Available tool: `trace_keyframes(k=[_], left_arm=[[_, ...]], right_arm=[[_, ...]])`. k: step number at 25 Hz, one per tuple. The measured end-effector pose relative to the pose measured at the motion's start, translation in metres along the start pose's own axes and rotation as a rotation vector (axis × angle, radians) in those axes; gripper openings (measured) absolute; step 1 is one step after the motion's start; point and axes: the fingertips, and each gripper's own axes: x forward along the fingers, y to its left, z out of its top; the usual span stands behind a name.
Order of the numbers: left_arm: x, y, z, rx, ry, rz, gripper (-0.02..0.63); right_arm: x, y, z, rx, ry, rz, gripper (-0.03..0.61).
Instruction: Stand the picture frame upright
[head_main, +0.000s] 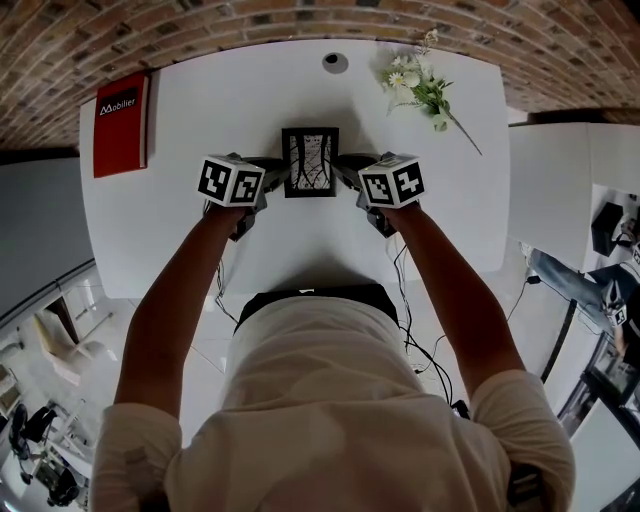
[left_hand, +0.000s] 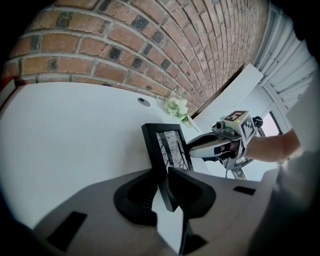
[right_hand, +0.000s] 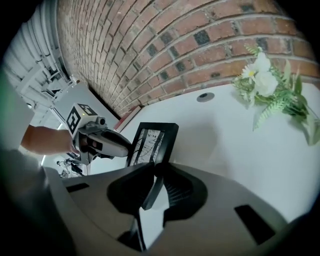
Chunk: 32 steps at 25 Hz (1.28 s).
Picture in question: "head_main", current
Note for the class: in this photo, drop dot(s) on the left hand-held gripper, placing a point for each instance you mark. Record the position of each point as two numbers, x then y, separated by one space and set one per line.
225 180

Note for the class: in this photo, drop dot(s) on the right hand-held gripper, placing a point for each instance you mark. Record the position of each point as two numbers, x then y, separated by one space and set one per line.
392 182

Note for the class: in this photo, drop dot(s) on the black picture frame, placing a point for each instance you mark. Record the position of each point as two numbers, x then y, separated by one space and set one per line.
310 165

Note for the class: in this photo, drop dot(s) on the person's left forearm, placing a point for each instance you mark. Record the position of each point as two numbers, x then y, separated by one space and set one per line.
170 310

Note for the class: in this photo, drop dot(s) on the person's right forearm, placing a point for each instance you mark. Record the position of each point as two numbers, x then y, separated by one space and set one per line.
450 300

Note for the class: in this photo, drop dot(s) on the white desk with drawers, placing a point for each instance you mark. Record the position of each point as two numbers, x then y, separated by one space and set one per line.
225 100

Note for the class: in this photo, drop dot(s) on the white flower bouquet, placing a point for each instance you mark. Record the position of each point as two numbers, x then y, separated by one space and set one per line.
420 85

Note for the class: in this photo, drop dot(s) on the person's black trousers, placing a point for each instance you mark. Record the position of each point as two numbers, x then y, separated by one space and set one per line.
350 300

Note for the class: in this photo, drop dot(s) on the red hardcover book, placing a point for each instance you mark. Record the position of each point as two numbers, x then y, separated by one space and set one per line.
120 140

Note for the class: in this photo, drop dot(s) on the person's cream shirt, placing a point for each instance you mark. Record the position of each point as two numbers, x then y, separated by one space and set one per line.
325 400

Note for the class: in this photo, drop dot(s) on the black box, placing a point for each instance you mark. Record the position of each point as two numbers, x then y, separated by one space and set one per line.
607 230

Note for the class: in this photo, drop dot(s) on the beige chair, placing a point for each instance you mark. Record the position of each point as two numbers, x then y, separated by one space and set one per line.
65 350

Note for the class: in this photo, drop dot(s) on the black-framed window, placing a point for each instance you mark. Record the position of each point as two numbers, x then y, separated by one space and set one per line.
600 380

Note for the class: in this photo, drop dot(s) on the black chair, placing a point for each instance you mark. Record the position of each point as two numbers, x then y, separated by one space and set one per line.
30 430

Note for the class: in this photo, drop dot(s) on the black battery pack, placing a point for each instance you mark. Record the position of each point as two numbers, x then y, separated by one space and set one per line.
522 487

